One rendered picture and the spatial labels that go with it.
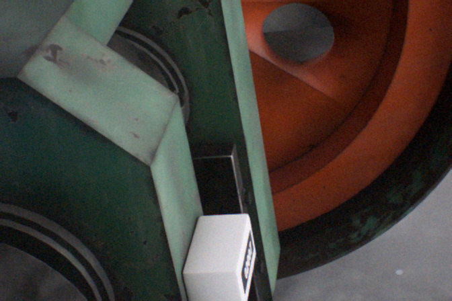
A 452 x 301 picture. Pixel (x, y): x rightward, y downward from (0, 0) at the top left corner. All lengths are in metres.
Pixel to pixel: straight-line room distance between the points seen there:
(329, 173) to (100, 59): 0.61
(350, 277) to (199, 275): 2.09
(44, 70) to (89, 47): 0.06
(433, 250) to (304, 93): 1.67
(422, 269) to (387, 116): 1.61
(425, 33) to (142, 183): 0.58
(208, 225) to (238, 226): 0.02
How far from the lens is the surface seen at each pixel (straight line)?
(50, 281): 0.56
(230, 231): 0.65
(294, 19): 4.32
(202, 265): 0.62
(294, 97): 1.16
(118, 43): 0.77
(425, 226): 2.88
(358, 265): 2.73
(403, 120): 1.13
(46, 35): 0.61
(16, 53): 0.59
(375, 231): 1.18
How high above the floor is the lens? 1.71
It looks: 30 degrees down
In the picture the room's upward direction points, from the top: 11 degrees counter-clockwise
